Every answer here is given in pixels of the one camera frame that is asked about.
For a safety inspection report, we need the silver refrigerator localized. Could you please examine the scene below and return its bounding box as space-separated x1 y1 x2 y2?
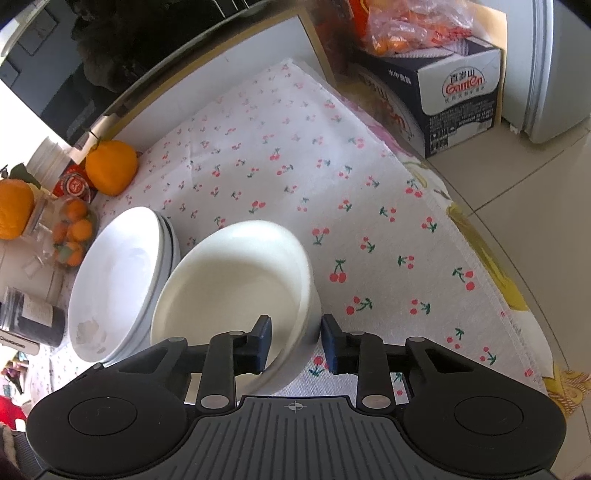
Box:
481 1 590 144

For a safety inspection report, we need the cherry print tablecloth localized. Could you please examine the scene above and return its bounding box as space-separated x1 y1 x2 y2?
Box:
27 57 553 411

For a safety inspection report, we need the plastic bag of oranges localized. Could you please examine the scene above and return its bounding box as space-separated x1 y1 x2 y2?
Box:
363 0 474 57

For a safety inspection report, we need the small white bowl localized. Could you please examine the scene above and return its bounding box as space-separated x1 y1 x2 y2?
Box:
252 275 322 395

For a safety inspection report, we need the wooden framed white shelf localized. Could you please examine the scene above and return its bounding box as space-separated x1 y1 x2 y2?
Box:
83 1 337 152

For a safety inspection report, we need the large cream bowl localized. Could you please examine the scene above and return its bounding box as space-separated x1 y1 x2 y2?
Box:
149 219 323 397

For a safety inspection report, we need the black microwave oven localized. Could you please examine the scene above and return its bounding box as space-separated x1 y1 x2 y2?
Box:
1 1 266 145

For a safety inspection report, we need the glass jar of tangerines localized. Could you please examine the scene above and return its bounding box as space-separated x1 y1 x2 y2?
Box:
22 194 98 275

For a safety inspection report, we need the large orange on jar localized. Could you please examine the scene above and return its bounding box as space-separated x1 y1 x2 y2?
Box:
0 163 41 241

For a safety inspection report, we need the Ganten water carton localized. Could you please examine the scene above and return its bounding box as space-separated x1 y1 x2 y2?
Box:
349 37 503 158

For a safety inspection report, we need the red cardboard box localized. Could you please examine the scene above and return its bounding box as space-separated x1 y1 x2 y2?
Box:
311 0 370 61

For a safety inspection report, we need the blue patterned plate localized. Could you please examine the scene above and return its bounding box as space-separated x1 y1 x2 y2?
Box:
106 212 180 364

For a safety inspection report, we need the jar of black contents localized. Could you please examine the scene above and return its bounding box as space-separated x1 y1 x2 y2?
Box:
1 287 66 347

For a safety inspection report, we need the large orange on table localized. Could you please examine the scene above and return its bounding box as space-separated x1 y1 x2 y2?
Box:
85 140 139 197

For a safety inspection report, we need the white kitchen appliance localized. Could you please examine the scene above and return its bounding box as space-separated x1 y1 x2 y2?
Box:
1 192 65 304

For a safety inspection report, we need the pink floral undercloth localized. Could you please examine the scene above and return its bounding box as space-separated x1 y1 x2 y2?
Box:
369 120 590 416

